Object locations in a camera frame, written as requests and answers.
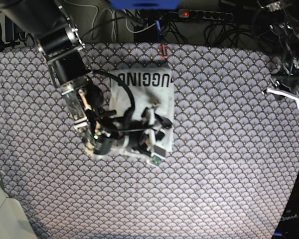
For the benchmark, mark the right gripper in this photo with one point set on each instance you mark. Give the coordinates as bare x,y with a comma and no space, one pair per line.
114,134

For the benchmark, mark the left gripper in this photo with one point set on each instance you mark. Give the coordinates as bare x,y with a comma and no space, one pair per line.
286,83

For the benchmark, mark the light grey T-shirt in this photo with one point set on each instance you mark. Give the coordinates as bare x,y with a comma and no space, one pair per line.
149,86

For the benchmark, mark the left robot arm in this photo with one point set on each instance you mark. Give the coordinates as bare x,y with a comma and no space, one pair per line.
284,24

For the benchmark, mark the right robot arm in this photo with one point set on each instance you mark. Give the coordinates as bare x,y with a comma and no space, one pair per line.
129,110

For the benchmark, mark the red table clamp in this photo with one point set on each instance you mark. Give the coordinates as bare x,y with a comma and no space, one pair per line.
163,50

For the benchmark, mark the fan-patterned grey tablecloth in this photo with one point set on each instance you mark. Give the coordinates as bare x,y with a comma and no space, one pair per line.
233,166

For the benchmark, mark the black power strip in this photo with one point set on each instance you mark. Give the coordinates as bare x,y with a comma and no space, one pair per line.
206,15

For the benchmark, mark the black OpenArm box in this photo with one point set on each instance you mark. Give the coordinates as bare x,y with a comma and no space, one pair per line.
288,227

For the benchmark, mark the beige plastic bin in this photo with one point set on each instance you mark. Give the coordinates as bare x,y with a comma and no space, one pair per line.
13,221

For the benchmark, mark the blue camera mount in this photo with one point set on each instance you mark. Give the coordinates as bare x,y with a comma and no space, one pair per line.
145,4

